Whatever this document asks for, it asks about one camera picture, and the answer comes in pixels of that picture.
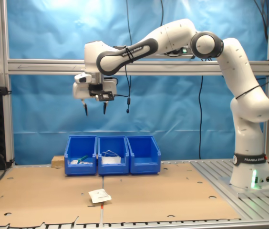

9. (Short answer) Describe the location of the horizontal aluminium beam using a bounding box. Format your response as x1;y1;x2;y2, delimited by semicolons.
7;58;269;77

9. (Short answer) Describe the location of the stack of white masks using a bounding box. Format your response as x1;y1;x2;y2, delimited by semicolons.
101;150;122;165

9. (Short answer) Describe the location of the chipboard wooden block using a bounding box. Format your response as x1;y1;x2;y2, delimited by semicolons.
51;156;66;169

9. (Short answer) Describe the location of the blue bin with small packets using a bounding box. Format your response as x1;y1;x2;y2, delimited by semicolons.
64;135;99;177

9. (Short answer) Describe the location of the long black hanging cable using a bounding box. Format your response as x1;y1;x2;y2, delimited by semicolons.
198;75;204;160

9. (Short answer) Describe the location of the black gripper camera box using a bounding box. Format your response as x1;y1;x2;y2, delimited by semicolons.
88;83;115;102

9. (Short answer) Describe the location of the grey power strip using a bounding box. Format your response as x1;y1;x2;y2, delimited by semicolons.
113;44;196;59

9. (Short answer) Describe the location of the thin black hanging cable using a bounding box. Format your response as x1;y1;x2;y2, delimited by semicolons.
160;0;165;26
125;0;133;46

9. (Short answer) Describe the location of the blue bin with masks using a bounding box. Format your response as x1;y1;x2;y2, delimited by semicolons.
97;135;130;176

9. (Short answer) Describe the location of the brown cardboard sheet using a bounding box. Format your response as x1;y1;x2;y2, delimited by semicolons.
0;164;104;228
101;162;242;225

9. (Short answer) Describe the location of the blue bin with cotton bag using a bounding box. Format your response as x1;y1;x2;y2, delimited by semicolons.
126;135;162;175

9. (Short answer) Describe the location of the white printed Fuhrmann packet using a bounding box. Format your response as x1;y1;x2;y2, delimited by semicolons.
88;188;113;205

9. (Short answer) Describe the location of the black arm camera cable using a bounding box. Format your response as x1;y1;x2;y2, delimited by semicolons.
114;44;135;114

